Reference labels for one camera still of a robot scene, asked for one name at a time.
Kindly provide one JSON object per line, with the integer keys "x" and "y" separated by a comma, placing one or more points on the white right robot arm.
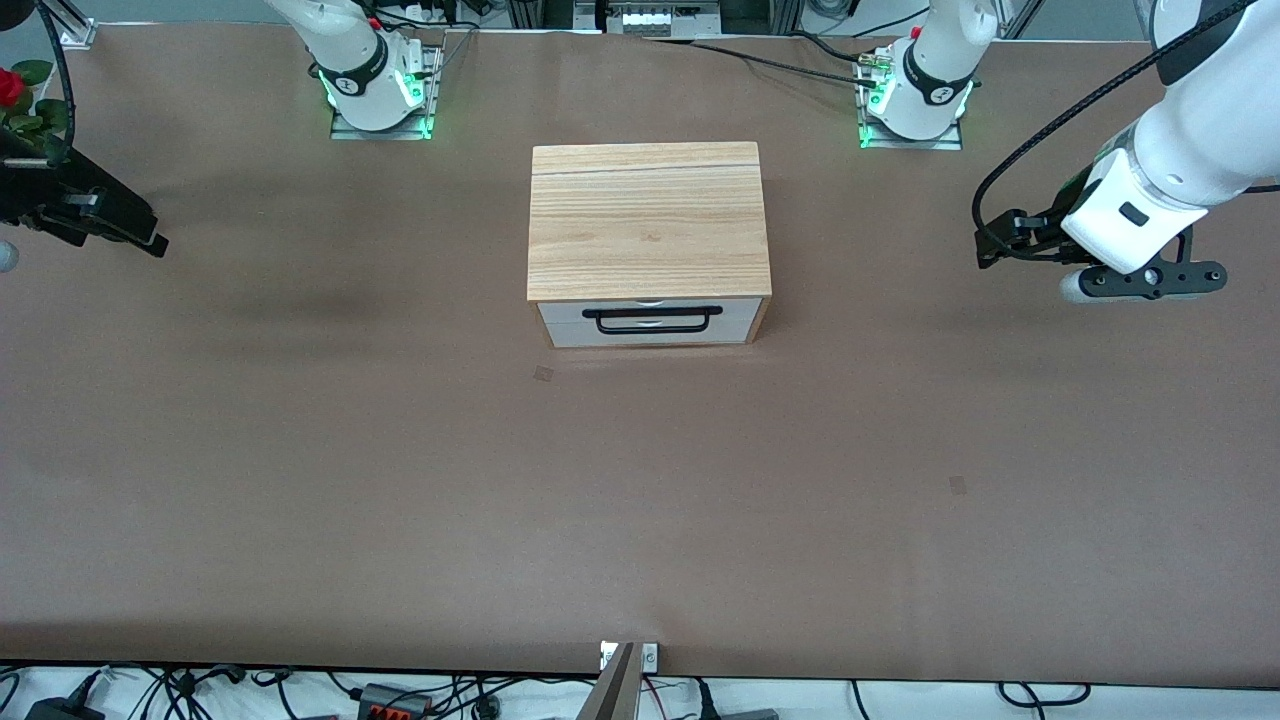
{"x": 350, "y": 50}

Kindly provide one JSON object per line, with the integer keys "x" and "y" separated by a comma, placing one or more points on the black power brick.
{"x": 62, "y": 710}

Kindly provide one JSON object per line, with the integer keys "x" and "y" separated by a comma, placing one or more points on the small metal edge bracket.
{"x": 650, "y": 656}

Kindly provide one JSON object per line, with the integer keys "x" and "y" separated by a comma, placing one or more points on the black and orange power adapter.
{"x": 392, "y": 702}

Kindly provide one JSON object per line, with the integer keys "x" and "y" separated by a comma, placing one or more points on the wooden strip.
{"x": 612, "y": 695}

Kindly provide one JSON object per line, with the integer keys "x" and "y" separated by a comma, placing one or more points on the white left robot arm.
{"x": 1200, "y": 130}

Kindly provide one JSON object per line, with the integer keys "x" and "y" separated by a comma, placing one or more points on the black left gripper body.
{"x": 1043, "y": 232}

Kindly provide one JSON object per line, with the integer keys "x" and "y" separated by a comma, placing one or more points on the light wooden drawer cabinet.
{"x": 648, "y": 220}

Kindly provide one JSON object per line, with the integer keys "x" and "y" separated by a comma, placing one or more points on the aluminium corner bracket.
{"x": 72, "y": 28}

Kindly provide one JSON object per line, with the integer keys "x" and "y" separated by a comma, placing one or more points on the white power strip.
{"x": 650, "y": 22}

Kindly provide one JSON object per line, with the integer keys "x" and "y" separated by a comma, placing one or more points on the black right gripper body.
{"x": 40, "y": 195}

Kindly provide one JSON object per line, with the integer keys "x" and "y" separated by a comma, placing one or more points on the red rose with leaves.
{"x": 10, "y": 88}

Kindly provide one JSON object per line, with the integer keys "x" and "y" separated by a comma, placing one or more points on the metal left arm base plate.
{"x": 945, "y": 142}

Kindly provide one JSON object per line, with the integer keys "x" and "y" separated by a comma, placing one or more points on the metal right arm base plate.
{"x": 345, "y": 132}

